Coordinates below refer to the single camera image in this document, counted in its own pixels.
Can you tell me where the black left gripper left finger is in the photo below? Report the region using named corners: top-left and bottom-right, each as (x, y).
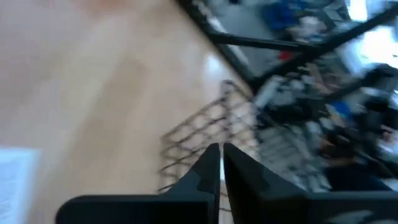
top-left (55, 142), bottom-right (221, 224)

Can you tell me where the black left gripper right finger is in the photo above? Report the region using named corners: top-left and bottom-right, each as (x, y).
top-left (223, 142), bottom-right (398, 224)

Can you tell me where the blue storage bin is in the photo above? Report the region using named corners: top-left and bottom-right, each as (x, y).
top-left (262, 0), bottom-right (312, 30)

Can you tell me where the white rectangular object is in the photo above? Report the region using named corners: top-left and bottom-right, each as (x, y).
top-left (0, 147), bottom-right (42, 224)

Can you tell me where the black wire basket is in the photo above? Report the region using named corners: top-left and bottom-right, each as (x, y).
top-left (157, 79), bottom-right (261, 195)

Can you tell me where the black table edge rail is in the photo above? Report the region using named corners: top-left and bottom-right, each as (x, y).
top-left (177, 0), bottom-right (259, 91)

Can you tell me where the black rig frame post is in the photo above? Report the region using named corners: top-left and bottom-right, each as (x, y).
top-left (211, 6), bottom-right (398, 91)

